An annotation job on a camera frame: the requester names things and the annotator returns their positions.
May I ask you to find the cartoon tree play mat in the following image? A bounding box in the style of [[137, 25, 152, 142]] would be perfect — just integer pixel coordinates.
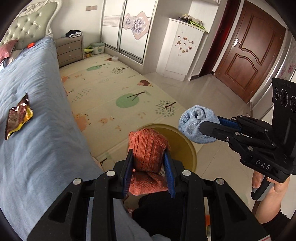
[[60, 54, 185, 170]]

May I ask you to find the orange knitted sock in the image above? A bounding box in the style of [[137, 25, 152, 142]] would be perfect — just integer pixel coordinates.
[[128, 128, 171, 196]]

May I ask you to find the brown wooden door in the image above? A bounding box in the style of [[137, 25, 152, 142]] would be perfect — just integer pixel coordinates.
[[215, 1, 286, 102]]

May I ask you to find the brown yellow snack wrapper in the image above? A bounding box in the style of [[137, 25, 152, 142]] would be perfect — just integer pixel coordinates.
[[4, 92, 34, 140]]

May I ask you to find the person's right hand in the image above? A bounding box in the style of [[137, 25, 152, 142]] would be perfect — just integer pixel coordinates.
[[255, 177, 290, 224]]

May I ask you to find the blue bed cover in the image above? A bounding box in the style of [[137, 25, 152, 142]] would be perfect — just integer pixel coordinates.
[[0, 37, 171, 241]]

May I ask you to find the yellow trash bin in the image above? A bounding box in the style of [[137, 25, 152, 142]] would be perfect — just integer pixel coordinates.
[[139, 123, 197, 172]]

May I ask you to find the light blue sock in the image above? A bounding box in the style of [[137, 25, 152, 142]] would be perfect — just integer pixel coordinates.
[[178, 105, 220, 144]]

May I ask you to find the black white item on nightstand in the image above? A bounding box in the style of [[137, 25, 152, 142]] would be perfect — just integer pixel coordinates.
[[65, 30, 82, 38]]

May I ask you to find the sliding wardrobe with flower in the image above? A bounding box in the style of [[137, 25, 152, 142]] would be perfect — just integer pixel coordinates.
[[101, 0, 158, 64]]

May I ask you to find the white cabinet with stickers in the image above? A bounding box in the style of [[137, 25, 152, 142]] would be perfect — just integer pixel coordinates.
[[156, 18, 205, 81]]

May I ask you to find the small orange object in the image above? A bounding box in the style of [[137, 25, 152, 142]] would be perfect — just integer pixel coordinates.
[[27, 42, 35, 49]]

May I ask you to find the mint green storage box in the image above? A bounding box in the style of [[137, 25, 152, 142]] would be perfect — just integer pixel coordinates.
[[91, 42, 105, 55]]

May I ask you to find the grey bedside nightstand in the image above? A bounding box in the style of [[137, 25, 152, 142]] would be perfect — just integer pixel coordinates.
[[55, 36, 84, 67]]

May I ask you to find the pink pillow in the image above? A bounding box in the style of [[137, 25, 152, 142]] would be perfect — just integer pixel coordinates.
[[0, 39, 18, 63]]

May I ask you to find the green tufted headboard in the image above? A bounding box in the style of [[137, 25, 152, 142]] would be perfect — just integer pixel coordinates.
[[1, 0, 63, 50]]

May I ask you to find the clutter on cabinet top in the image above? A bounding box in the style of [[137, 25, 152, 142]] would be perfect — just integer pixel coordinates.
[[178, 14, 205, 30]]

